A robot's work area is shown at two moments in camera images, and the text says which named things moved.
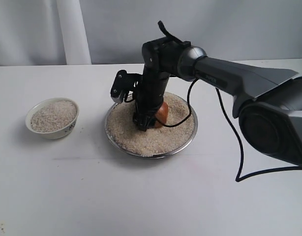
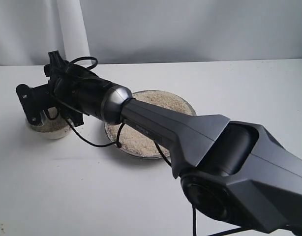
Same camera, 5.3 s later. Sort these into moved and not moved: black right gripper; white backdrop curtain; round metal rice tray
Moved: black right gripper
Not moved: white backdrop curtain; round metal rice tray
